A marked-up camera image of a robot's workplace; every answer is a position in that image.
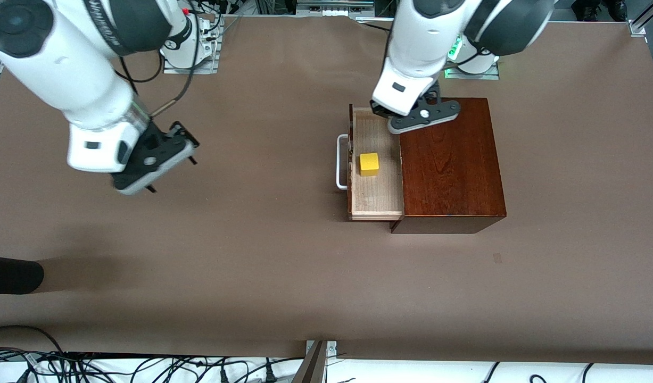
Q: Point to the grey metal frame bracket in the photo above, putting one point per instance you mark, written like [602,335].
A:
[313,367]

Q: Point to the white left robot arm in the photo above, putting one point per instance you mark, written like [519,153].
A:
[422,42]

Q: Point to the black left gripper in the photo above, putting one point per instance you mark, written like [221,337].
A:
[380,111]

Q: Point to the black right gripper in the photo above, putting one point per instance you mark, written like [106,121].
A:
[157,139]

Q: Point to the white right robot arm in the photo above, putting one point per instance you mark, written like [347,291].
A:
[65,69]

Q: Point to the dark brown wooden cabinet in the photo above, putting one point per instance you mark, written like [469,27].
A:
[454,170]

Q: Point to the yellow cube block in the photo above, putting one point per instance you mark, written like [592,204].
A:
[369,165]

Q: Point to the silver table corner bracket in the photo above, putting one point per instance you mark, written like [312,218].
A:
[637,27]

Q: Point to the black cylinder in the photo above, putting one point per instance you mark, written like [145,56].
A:
[12,275]

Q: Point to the black shoe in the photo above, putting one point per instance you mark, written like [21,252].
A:
[584,9]
[616,6]

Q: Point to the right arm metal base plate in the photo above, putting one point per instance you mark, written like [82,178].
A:
[198,69]

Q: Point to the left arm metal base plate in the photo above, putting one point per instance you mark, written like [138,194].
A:
[486,76]

